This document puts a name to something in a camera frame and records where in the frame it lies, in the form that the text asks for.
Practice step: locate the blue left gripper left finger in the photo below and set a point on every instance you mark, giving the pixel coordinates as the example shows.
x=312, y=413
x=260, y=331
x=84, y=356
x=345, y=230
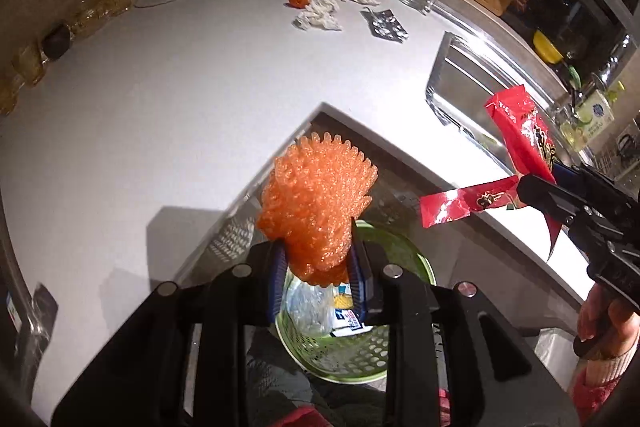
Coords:
x=278, y=266

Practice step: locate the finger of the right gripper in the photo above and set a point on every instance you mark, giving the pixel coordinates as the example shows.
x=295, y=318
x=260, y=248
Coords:
x=567, y=176
x=552, y=200

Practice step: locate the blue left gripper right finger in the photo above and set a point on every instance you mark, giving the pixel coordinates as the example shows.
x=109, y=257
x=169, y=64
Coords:
x=356, y=276

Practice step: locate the clear plastic bag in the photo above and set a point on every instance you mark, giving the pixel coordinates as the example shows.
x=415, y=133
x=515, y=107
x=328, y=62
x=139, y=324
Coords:
x=311, y=308

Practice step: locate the blue white wipes packet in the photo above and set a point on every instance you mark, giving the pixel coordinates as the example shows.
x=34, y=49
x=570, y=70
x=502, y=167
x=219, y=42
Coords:
x=346, y=324

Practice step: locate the red snack bag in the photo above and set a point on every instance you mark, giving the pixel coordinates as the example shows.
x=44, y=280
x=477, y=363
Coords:
x=463, y=153

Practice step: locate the orange foam fruit net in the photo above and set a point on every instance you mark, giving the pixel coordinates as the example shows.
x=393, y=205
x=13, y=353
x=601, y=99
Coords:
x=313, y=193

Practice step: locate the foil wrapper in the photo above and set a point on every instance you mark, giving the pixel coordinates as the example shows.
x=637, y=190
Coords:
x=385, y=25

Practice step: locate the red knit sleeve forearm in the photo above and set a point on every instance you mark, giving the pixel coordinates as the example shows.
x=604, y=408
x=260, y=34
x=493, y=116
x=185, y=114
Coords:
x=596, y=382

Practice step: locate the green plastic trash basket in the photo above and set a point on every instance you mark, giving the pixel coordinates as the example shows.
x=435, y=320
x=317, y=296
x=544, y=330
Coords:
x=349, y=352

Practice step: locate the person's right hand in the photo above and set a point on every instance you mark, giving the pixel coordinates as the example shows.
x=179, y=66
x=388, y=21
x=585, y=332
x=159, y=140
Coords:
x=606, y=325

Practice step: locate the dish soap bottle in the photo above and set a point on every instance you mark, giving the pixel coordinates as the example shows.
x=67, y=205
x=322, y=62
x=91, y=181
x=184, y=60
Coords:
x=591, y=117

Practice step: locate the yellow bowl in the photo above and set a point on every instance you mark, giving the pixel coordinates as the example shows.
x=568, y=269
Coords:
x=545, y=49

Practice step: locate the stainless steel sink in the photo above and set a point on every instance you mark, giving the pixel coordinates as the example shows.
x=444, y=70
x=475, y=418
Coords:
x=481, y=83

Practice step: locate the amber glass teapot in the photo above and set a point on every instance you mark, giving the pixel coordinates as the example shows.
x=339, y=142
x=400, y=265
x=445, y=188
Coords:
x=90, y=18

